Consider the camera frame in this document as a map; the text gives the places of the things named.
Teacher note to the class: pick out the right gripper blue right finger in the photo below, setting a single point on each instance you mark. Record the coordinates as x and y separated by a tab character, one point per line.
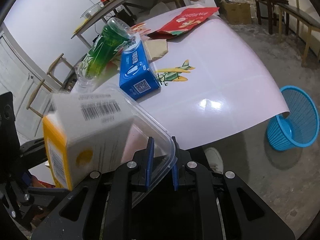
183	171

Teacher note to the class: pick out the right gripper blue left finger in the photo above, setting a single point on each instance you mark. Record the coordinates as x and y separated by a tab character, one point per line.
141	178

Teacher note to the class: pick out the clear plastic container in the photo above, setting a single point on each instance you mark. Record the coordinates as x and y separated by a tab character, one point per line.
143	127

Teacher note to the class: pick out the white yellow carton box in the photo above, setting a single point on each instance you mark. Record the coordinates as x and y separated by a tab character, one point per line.
85	133

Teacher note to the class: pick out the blue trash basket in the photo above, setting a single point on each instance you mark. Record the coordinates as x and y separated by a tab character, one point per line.
300	127

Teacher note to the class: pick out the white shoe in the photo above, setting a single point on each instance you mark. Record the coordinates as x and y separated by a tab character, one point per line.
214	159

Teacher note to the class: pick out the blue tissue box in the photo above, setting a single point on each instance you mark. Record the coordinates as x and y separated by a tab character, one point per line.
136	77

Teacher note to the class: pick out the white plastic tablecloth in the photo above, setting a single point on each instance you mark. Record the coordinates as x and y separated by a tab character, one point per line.
212	85

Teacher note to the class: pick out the wooden chair left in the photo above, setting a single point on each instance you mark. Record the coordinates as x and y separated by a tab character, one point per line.
52	83

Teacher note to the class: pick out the brown paper piece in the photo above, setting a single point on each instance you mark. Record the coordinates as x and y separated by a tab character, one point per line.
155	49

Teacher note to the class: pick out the green plastic bottle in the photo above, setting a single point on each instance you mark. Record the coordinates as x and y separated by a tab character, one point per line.
112	40

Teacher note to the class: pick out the red snack bag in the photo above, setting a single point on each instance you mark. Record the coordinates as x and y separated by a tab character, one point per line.
184	22

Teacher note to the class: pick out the wooden side table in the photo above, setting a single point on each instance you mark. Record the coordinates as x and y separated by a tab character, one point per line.
117	2

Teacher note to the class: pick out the cardboard box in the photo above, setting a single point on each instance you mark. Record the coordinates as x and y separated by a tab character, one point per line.
236	13

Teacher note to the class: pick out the dark wooden stool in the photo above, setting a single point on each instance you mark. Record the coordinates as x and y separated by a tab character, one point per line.
271	16

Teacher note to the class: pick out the wooden chair dark seat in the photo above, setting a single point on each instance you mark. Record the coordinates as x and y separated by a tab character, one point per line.
302	18

